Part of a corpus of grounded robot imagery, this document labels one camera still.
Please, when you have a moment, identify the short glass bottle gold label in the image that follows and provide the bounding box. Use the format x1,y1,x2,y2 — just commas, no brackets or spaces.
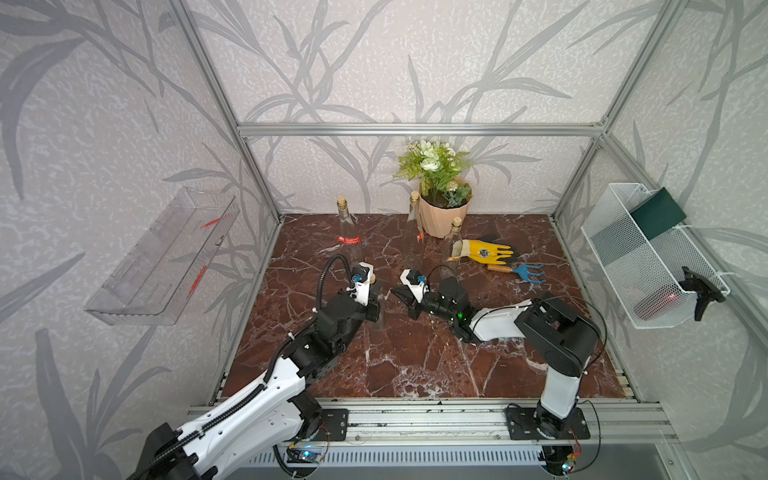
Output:
366,274,386,331

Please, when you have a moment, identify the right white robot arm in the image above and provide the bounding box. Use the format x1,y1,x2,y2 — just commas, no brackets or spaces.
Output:
391,270,600,421

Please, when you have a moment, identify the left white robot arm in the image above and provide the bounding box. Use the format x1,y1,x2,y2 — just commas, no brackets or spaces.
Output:
131,285,381,479

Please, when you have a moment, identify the tall slim glass bottle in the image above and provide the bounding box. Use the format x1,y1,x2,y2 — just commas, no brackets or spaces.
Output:
403,191,424,270

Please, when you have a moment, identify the glass bottle with red label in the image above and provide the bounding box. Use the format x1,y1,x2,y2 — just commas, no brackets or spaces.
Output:
337,196,364,265

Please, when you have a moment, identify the black spray bottle trigger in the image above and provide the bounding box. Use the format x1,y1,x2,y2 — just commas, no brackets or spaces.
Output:
679,266,726,322

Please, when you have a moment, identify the yellow gardening glove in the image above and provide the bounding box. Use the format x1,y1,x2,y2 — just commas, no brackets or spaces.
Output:
461,239,514,265

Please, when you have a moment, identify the blue hand rake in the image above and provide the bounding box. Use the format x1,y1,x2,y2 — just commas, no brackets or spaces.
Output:
487,264,545,284

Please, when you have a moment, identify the pink flower pot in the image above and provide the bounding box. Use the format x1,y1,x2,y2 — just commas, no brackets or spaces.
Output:
419,178,472,238

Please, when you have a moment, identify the green artificial plant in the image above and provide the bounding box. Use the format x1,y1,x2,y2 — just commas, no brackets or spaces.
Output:
394,140,472,209

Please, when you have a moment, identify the dark green card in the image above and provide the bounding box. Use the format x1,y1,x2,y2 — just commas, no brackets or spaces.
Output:
630,188,687,240

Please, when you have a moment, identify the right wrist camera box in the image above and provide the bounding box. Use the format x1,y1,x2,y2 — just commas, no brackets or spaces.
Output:
400,269,429,304

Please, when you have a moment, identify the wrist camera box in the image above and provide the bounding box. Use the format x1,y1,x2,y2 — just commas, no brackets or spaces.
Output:
348,262,374,306
400,269,429,304

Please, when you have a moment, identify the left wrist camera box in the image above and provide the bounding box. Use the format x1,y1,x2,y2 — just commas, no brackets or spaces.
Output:
348,262,374,306

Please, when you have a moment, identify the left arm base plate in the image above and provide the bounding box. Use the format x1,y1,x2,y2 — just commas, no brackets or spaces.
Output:
300,409,349,442

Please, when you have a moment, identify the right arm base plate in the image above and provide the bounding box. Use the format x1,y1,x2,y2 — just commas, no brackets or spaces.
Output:
504,404,591,441

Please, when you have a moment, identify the clear plastic wall shelf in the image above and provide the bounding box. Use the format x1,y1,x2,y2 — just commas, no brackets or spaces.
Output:
84,187,240,326

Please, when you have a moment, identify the white mesh wall basket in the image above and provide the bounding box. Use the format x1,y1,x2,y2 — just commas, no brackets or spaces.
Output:
581,183,730,329

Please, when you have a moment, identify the aluminium front rail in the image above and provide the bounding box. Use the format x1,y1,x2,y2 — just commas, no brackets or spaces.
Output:
173,398,679,448

